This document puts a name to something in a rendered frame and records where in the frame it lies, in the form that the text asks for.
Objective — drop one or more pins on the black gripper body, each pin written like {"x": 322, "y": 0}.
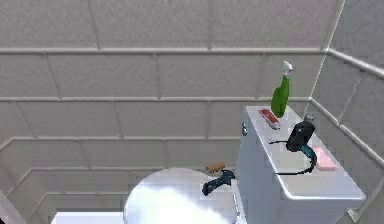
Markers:
{"x": 299, "y": 137}

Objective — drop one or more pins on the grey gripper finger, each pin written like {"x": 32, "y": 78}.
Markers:
{"x": 278, "y": 142}
{"x": 293, "y": 173}

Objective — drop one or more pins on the green spray bottle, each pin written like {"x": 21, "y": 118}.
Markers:
{"x": 280, "y": 98}

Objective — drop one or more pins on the red flat box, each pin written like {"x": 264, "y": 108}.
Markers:
{"x": 270, "y": 118}

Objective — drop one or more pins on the white toilet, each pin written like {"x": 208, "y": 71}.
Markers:
{"x": 266, "y": 173}

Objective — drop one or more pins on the pink soap bar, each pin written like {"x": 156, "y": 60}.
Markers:
{"x": 324, "y": 160}

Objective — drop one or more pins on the brown scrub brush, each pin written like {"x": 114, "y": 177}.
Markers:
{"x": 215, "y": 166}

